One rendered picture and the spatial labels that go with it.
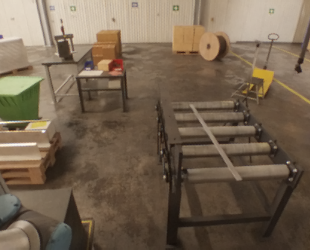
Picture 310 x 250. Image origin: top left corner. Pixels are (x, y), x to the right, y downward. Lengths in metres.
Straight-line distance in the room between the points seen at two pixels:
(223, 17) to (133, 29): 4.63
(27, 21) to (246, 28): 11.21
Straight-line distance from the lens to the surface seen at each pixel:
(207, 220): 2.10
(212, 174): 1.67
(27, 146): 3.03
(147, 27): 11.83
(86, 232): 2.08
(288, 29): 14.19
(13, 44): 8.16
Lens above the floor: 2.02
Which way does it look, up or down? 31 degrees down
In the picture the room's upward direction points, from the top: straight up
